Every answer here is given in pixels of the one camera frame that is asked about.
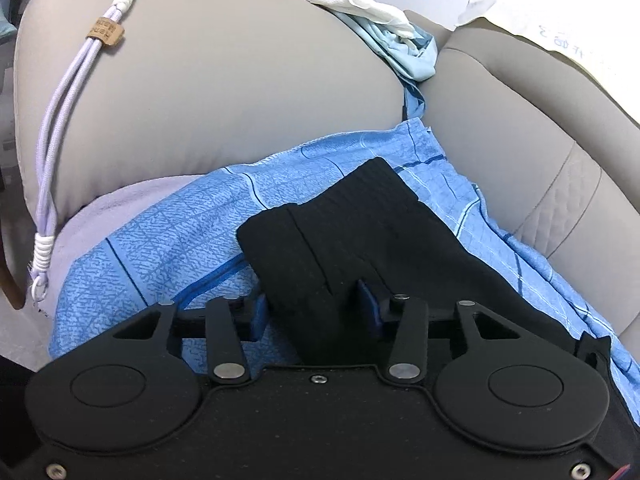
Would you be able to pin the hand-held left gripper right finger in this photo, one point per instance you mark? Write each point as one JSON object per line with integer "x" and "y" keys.
{"x": 371, "y": 310}

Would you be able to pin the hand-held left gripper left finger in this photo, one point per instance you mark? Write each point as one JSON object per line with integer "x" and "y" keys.
{"x": 257, "y": 317}

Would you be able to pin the black pants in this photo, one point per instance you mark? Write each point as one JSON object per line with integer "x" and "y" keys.
{"x": 360, "y": 225}

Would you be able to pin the blue checked bed sheet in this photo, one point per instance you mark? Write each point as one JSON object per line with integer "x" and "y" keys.
{"x": 165, "y": 240}

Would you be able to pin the lavender sheet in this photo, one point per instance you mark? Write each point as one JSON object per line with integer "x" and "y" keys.
{"x": 110, "y": 210}

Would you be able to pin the beige leather sofa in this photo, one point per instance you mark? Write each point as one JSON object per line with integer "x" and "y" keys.
{"x": 225, "y": 85}

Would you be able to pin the light blue cloth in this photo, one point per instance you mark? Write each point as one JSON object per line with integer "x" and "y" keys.
{"x": 400, "y": 52}

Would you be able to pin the white cloth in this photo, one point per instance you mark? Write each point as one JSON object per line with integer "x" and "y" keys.
{"x": 360, "y": 2}

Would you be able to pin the white paper sheet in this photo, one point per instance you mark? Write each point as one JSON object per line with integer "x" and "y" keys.
{"x": 565, "y": 20}

